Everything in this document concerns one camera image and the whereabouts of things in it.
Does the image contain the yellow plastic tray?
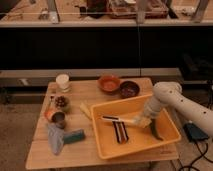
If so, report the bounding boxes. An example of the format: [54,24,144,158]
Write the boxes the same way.
[91,94,181,159]

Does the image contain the white brush with dark bristles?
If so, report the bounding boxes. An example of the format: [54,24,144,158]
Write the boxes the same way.
[101,116,136,125]

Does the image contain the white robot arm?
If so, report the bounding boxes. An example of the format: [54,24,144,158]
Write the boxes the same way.
[133,82,213,137]

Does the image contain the dark striped block in tray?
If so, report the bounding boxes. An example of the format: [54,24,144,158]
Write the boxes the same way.
[113,121,129,144]

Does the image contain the dark green pepper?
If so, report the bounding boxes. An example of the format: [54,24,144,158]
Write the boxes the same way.
[150,122,163,141]

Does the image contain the dark brown bowl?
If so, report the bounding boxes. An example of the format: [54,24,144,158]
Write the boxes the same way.
[119,81,140,98]

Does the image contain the orange ceramic bowl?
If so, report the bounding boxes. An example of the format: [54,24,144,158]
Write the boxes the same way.
[98,75,120,93]

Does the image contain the teal sponge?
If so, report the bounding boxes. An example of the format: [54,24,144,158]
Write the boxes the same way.
[63,130,85,144]

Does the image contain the wooden folding table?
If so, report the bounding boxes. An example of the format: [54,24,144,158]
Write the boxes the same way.
[26,78,178,170]

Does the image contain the small bowl with pinecone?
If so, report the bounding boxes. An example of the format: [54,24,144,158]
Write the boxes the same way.
[54,96,70,113]

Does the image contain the orange tin can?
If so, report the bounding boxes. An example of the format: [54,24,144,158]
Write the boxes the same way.
[44,109,66,129]

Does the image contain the grey cloth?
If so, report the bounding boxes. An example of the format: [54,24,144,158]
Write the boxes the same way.
[46,123,64,155]

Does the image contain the white cup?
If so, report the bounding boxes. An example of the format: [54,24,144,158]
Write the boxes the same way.
[56,74,70,92]

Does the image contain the black cable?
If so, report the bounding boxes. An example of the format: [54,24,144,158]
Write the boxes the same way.
[176,138,213,171]

